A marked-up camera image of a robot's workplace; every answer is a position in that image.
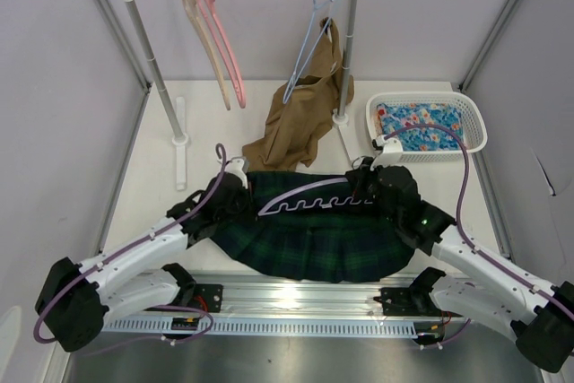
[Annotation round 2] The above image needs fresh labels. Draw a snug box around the purple hanger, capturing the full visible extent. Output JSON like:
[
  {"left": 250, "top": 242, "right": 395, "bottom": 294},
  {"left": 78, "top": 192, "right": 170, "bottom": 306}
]
[{"left": 257, "top": 177, "right": 373, "bottom": 217}]

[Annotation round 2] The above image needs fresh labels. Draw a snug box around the green plaid skirt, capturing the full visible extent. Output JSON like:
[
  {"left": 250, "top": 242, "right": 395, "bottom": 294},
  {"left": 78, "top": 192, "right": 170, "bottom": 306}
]
[{"left": 211, "top": 171, "right": 414, "bottom": 283}]

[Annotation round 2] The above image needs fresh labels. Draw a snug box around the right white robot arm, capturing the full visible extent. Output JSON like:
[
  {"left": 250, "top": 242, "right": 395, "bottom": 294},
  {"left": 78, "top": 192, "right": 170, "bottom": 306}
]
[{"left": 345, "top": 158, "right": 573, "bottom": 373}]

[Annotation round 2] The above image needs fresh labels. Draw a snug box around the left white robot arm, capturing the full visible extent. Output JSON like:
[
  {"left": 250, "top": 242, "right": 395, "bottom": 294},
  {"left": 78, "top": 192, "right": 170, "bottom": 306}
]
[{"left": 33, "top": 171, "right": 250, "bottom": 353}]

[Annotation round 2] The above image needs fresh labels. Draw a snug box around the tan brown skirt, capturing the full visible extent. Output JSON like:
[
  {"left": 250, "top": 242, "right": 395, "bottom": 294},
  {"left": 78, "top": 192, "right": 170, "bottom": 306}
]
[{"left": 242, "top": 22, "right": 343, "bottom": 171}]

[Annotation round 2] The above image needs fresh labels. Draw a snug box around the pink hanger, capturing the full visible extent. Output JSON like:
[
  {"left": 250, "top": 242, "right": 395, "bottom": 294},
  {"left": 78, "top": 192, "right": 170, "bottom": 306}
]
[{"left": 196, "top": 0, "right": 247, "bottom": 109}]

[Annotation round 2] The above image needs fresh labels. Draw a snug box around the beige hanger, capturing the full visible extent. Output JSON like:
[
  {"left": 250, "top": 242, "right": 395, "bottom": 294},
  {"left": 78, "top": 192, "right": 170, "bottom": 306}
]
[{"left": 182, "top": 0, "right": 230, "bottom": 111}]

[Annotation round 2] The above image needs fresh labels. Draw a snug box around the blue floral cloth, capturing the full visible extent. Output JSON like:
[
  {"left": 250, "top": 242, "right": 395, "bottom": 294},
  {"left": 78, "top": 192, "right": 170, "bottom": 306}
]
[{"left": 375, "top": 102, "right": 464, "bottom": 152}]

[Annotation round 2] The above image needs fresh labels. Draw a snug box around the white plastic basket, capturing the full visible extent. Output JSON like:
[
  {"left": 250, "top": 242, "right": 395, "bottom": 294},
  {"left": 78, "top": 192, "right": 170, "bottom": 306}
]
[{"left": 366, "top": 91, "right": 488, "bottom": 162}]

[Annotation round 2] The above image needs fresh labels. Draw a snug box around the white clothes rack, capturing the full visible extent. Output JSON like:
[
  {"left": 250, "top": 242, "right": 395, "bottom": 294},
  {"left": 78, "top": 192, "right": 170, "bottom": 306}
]
[{"left": 117, "top": 0, "right": 357, "bottom": 191}]

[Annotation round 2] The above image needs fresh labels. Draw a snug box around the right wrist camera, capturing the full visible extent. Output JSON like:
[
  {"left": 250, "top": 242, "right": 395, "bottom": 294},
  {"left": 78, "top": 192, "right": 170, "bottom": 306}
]
[{"left": 370, "top": 135, "right": 403, "bottom": 170}]

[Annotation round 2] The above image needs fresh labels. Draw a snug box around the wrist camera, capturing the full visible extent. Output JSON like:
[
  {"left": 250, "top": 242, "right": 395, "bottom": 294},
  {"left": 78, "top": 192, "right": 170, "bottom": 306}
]
[
  {"left": 370, "top": 135, "right": 403, "bottom": 170},
  {"left": 225, "top": 156, "right": 249, "bottom": 188}
]

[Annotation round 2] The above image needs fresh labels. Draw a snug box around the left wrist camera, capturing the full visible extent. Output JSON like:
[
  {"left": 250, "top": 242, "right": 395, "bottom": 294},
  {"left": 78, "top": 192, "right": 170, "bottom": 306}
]
[{"left": 225, "top": 156, "right": 249, "bottom": 188}]

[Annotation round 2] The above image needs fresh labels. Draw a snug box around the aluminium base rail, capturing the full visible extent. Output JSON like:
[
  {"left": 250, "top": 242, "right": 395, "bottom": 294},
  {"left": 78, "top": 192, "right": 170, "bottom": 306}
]
[{"left": 134, "top": 271, "right": 550, "bottom": 324}]

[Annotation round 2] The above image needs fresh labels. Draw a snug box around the white slotted cable duct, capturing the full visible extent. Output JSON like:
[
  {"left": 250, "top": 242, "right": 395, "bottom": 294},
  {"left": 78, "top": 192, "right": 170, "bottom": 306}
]
[{"left": 104, "top": 315, "right": 418, "bottom": 339}]

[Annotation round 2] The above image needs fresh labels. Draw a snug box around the blue wire hanger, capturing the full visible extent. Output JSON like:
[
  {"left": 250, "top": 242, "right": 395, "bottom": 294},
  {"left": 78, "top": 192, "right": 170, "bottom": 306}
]
[{"left": 282, "top": 0, "right": 340, "bottom": 105}]

